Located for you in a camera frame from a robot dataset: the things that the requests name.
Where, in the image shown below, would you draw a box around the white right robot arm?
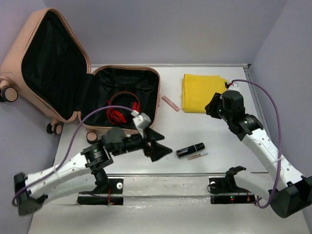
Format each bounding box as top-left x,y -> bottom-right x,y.
205,90 -> 312,218

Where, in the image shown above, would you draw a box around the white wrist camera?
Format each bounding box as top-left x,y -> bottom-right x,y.
133,112 -> 151,138
225,80 -> 240,92

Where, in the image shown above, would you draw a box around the pink rectangular bar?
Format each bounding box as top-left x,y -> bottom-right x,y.
161,96 -> 180,112

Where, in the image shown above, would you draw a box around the black cylindrical bottle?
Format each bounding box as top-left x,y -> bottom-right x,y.
175,142 -> 205,159

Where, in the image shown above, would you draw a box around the yellow cloth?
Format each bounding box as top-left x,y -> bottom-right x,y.
182,74 -> 227,114

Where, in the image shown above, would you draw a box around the pink hard-shell suitcase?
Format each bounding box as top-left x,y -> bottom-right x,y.
0,8 -> 160,143

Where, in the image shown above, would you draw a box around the thin rose-gold tube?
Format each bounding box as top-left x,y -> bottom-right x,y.
187,152 -> 208,160

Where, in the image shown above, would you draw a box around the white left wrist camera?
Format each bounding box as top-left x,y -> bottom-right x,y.
133,112 -> 151,138

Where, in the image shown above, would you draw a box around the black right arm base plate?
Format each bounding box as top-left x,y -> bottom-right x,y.
207,177 -> 256,205

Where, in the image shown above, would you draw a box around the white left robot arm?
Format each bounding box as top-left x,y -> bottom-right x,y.
12,127 -> 172,216

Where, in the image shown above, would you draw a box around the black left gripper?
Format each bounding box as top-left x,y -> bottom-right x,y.
113,124 -> 172,160

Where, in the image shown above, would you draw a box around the aluminium table rail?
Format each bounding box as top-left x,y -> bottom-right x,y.
104,172 -> 271,177

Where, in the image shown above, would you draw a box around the red headphones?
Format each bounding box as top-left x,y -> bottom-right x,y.
106,91 -> 141,125

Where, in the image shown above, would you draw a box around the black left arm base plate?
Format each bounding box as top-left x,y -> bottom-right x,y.
77,177 -> 124,206

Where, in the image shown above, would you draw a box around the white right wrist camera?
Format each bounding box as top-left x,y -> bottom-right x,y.
225,80 -> 240,92

